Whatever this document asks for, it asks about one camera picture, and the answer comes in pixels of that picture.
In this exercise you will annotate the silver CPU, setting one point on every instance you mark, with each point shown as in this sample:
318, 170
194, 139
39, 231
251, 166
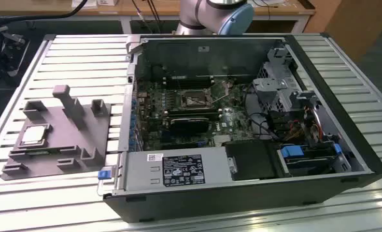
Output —
33, 134

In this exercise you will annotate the black open PC case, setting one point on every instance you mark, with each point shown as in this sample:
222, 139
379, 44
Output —
210, 205

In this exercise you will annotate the wooden desk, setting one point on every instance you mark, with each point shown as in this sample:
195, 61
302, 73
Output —
139, 10

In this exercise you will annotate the silver chipset heatsink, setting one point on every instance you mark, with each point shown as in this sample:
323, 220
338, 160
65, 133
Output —
223, 140

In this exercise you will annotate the black stand equipment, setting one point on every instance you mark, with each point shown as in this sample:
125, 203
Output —
1, 55

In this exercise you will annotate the wooden cabinet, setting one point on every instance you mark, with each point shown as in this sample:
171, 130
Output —
355, 24

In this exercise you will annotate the hard disk in blue carrier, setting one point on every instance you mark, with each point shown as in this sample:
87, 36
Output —
292, 151

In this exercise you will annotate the white barcode sticker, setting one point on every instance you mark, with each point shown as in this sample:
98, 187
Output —
155, 157

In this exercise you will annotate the white box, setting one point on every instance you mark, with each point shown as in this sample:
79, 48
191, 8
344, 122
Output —
106, 2

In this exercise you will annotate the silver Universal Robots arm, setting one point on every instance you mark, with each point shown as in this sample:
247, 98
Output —
194, 14

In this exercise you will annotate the black RAM slot bank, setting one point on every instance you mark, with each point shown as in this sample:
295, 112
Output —
187, 82

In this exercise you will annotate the metal drive cage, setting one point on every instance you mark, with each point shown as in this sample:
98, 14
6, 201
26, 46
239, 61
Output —
275, 84

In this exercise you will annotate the black plastic shroud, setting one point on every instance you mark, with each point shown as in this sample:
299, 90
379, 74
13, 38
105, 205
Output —
252, 159

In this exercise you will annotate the metal locking lever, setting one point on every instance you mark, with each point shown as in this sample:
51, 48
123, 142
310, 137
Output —
222, 96

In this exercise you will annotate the grey parts rack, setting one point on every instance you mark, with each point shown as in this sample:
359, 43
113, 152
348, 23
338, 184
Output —
66, 135

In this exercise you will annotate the blue case latch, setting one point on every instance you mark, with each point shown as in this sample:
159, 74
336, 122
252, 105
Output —
105, 174

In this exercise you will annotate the green motherboard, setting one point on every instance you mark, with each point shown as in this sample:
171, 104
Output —
236, 125

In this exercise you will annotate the black graphics card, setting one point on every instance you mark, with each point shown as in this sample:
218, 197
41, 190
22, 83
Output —
191, 124

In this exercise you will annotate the silver power supply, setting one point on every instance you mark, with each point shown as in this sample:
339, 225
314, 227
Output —
139, 169

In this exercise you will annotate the CPU socket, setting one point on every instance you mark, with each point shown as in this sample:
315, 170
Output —
195, 100

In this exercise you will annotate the black rating label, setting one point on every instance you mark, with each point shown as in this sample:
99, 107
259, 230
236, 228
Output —
184, 170

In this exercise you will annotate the black RAM stick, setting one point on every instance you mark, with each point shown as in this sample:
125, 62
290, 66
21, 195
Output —
191, 111

